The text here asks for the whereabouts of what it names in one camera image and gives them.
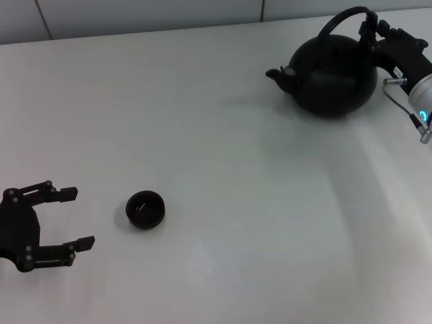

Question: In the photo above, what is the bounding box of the black round teapot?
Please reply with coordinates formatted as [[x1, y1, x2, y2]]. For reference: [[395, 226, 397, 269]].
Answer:
[[265, 5, 378, 119]]

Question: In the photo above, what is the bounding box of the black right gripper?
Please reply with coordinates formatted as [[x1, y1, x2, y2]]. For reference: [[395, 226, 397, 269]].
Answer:
[[358, 19, 432, 92]]

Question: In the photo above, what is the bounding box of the right gripper connector cable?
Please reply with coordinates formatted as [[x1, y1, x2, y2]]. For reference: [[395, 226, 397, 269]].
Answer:
[[382, 76, 432, 145]]

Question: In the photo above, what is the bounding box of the small black teacup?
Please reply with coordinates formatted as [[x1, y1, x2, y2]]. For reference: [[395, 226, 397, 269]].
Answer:
[[125, 190, 167, 231]]

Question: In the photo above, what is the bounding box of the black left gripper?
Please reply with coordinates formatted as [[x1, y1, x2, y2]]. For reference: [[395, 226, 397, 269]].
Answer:
[[0, 180, 96, 273]]

